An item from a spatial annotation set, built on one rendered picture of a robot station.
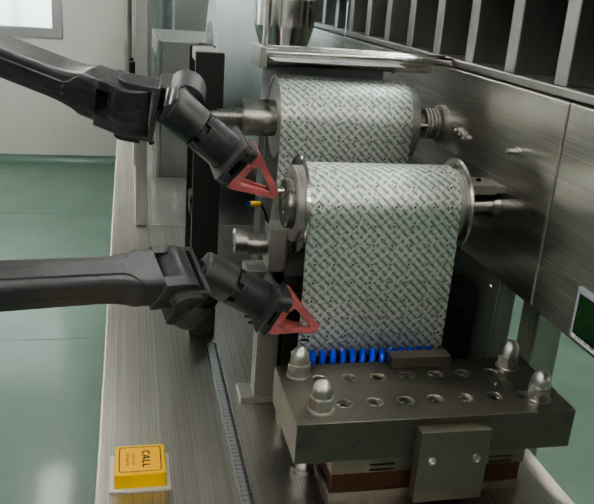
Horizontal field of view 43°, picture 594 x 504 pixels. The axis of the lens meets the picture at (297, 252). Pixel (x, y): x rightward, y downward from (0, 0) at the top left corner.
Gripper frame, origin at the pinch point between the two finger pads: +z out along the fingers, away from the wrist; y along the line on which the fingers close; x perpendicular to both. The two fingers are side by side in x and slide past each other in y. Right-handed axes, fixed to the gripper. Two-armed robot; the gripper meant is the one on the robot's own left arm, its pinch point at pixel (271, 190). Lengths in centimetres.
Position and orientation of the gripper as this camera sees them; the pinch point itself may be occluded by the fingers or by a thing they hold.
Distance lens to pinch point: 111.9
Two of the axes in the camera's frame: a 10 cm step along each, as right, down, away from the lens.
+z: 6.9, 5.7, 4.5
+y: 2.2, 4.3, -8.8
